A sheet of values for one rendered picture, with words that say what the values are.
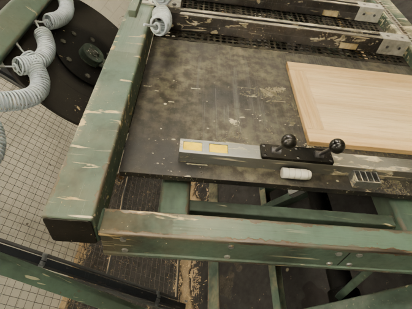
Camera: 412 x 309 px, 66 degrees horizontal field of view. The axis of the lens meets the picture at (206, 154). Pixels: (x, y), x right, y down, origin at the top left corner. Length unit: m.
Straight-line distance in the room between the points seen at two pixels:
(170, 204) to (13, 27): 0.91
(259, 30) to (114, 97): 0.77
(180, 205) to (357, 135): 0.60
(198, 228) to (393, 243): 0.44
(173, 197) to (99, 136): 0.24
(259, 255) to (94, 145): 0.46
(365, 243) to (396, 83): 0.81
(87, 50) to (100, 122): 0.80
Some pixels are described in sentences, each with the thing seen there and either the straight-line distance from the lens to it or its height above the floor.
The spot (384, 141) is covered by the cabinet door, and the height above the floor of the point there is 1.14.
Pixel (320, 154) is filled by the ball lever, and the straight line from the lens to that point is 0.90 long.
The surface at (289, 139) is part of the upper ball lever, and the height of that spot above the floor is 1.52.
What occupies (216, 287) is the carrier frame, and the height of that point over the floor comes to 0.78.
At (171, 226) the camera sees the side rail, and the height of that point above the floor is 1.65.
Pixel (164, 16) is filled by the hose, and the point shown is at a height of 1.81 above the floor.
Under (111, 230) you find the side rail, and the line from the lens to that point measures 0.70.
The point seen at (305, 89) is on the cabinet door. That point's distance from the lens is 1.20.
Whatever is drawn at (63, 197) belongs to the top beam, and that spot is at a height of 1.85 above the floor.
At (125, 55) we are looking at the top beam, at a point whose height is 1.83.
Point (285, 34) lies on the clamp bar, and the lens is 1.48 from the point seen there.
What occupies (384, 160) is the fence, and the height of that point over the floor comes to 1.19.
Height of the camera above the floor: 2.03
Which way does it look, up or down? 32 degrees down
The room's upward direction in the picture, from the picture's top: 55 degrees counter-clockwise
